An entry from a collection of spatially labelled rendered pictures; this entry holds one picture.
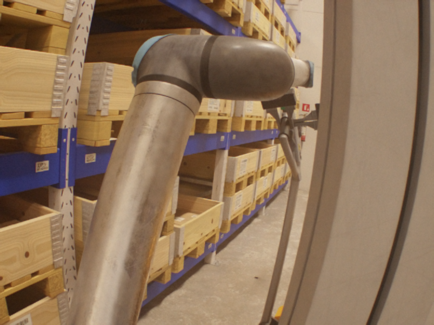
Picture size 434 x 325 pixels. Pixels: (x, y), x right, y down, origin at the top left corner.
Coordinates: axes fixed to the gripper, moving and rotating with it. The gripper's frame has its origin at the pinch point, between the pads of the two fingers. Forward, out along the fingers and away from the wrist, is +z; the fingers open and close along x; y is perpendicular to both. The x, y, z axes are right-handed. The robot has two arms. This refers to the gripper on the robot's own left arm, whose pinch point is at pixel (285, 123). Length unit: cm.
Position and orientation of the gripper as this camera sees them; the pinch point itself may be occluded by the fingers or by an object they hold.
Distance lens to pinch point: 141.7
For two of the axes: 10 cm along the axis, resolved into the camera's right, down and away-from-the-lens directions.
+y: 2.4, -5.8, 7.8
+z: 3.1, 8.0, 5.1
